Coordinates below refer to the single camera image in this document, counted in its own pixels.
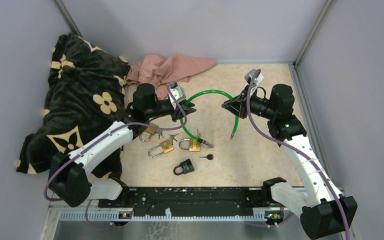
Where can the green cable lock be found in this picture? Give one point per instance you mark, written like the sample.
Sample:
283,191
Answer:
214,123

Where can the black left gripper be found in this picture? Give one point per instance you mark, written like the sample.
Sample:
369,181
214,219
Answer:
187,109

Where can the long-shackle brass padlock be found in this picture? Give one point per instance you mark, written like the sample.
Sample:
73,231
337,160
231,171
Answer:
163,148

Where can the small brass padlock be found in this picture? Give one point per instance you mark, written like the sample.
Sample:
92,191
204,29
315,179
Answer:
148,133

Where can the large brass padlock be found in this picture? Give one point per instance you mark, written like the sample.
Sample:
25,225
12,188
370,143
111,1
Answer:
190,145

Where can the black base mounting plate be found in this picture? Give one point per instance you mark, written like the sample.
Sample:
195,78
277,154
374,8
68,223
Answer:
190,204

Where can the black padlock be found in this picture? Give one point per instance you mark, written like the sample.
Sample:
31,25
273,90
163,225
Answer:
185,167

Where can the small silver key pair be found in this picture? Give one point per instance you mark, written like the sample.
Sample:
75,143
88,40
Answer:
172,137

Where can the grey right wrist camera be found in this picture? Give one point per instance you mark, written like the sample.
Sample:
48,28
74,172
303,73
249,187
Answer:
254,78

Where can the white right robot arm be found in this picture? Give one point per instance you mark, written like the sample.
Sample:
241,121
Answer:
323,210

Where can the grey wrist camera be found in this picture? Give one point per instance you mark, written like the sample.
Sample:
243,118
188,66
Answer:
254,78
175,94

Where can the pink crumpled cloth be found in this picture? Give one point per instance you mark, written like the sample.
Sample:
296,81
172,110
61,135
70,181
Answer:
157,71

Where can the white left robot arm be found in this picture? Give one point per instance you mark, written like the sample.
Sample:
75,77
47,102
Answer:
70,175

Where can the black-head key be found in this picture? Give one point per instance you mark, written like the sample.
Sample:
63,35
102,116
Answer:
208,157

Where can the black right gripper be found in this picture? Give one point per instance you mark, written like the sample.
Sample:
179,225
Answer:
239,106

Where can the black floral plush blanket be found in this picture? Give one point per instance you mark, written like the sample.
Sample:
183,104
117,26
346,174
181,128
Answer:
86,95

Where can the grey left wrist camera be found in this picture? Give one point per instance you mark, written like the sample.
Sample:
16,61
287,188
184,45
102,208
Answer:
175,94

